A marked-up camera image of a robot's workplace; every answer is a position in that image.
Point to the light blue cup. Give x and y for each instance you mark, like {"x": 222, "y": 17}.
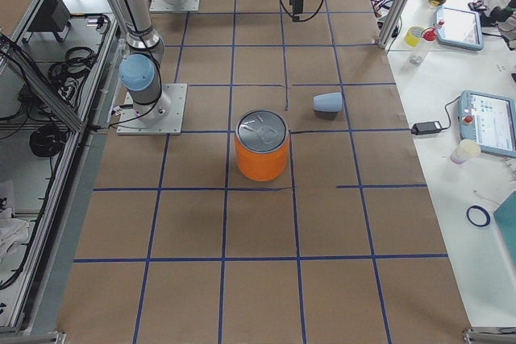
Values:
{"x": 328, "y": 102}

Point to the white paper cup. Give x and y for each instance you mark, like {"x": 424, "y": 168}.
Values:
{"x": 464, "y": 151}

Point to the yellow tape roll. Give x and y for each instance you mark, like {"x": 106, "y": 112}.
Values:
{"x": 413, "y": 36}

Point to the orange can container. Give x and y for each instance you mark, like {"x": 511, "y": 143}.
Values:
{"x": 262, "y": 145}

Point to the far teach pendant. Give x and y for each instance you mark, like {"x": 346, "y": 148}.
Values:
{"x": 459, "y": 28}

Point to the teach pendant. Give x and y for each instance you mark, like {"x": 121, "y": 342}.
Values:
{"x": 489, "y": 120}
{"x": 459, "y": 28}

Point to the black power adapter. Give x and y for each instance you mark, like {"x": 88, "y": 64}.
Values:
{"x": 426, "y": 128}

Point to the near teach pendant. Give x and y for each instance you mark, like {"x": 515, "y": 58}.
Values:
{"x": 489, "y": 120}

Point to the teal box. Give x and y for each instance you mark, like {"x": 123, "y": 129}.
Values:
{"x": 506, "y": 223}

